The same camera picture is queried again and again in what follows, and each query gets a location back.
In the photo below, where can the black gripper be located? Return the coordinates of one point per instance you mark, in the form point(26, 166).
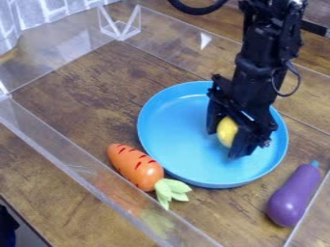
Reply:
point(244, 99)

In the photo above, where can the yellow toy lemon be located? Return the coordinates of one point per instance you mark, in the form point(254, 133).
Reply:
point(226, 131)

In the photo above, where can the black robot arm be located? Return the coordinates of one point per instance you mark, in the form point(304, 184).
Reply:
point(272, 32)

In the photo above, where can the blue round plastic tray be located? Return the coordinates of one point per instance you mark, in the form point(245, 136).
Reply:
point(171, 131)

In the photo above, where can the orange toy carrot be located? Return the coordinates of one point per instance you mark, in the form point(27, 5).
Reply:
point(145, 172)

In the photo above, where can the purple toy eggplant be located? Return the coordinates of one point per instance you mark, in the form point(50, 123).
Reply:
point(289, 201)

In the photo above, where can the dark object at table edge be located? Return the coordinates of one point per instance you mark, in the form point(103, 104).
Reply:
point(8, 227)

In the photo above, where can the clear acrylic enclosure wall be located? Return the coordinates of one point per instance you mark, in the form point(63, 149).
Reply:
point(74, 84)

